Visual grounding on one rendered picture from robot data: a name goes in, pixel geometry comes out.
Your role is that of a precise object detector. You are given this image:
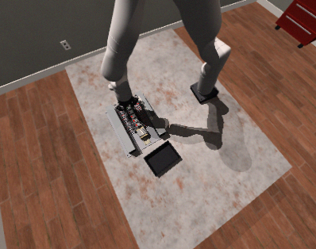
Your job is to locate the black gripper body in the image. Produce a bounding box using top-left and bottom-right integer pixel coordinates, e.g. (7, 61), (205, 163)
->
(118, 95), (134, 106)

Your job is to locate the grey relay panel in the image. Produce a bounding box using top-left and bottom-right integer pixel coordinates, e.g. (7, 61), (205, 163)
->
(106, 91), (167, 158)

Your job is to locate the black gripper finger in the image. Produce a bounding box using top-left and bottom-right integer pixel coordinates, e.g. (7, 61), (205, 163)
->
(114, 103), (128, 113)
(129, 95), (139, 110)

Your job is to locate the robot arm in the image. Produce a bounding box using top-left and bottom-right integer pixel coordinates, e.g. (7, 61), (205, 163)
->
(101, 0), (231, 102)

